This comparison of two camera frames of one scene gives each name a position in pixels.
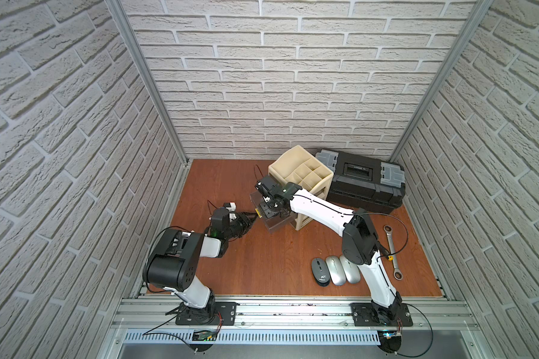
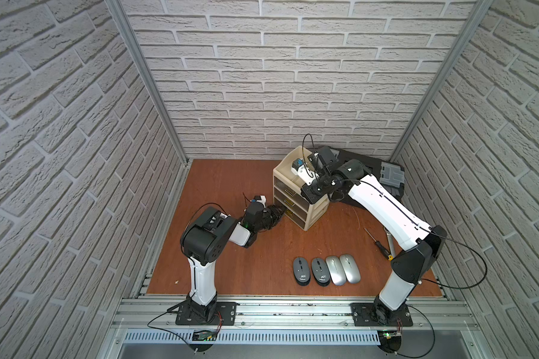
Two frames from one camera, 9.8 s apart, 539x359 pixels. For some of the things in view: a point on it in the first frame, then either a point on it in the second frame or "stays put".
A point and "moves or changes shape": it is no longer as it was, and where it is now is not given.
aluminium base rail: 431,314 stays put
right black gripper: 265,210 → 310,197
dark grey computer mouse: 320,271 stays put
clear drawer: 273,224 moves or changes shape
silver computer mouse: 335,270 stays put
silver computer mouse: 351,271 stays put
